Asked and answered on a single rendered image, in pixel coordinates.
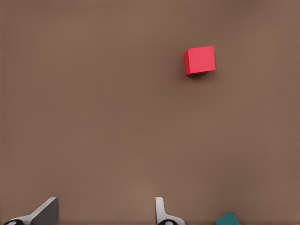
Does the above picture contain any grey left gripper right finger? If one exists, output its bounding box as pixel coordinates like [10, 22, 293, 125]
[155, 196, 186, 225]

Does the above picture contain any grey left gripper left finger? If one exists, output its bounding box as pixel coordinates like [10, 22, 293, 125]
[0, 196, 59, 225]

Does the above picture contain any teal cube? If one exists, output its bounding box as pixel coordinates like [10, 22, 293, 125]
[215, 211, 241, 225]

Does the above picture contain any red cube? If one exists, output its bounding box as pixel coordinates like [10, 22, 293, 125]
[183, 45, 216, 76]

